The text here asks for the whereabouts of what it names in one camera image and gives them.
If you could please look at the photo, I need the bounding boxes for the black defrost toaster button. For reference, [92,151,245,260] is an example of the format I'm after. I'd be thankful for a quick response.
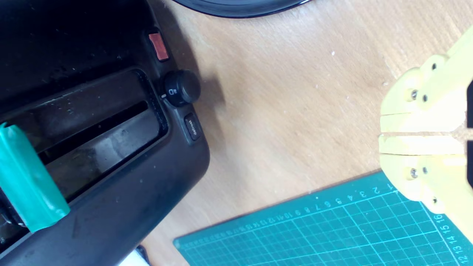
[184,113,202,141]

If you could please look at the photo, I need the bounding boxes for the black toaster dial knob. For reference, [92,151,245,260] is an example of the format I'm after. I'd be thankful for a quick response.
[161,70,201,108]

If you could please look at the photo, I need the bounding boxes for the red toaster button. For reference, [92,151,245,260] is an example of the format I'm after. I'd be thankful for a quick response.
[148,33,170,61]

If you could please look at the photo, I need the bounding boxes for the black two-slot toaster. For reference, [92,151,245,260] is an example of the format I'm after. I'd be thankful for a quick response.
[0,0,210,266]

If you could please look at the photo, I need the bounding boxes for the green cutting mat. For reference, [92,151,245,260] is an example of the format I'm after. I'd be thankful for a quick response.
[173,171,473,266]

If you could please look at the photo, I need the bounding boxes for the black round plate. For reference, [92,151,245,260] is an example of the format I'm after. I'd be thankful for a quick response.
[172,0,313,18]

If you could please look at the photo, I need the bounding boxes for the green toaster lever handle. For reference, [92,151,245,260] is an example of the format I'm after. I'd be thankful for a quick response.
[0,123,71,232]

